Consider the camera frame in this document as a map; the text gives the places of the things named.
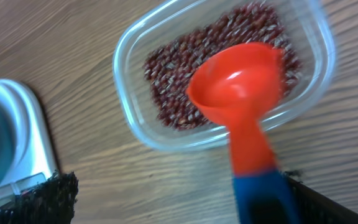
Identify clear plastic container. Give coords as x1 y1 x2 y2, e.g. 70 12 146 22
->
112 1 336 152

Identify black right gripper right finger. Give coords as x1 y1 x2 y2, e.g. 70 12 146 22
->
283 170 358 224

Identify white digital kitchen scale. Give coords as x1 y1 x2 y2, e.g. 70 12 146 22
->
0 79 58 207

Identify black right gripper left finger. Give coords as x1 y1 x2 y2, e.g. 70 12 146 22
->
0 172 78 224

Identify red beans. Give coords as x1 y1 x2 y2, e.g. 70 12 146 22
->
143 2 301 131

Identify orange measuring scoop blue handle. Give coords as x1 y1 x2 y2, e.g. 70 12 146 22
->
186 42 301 224

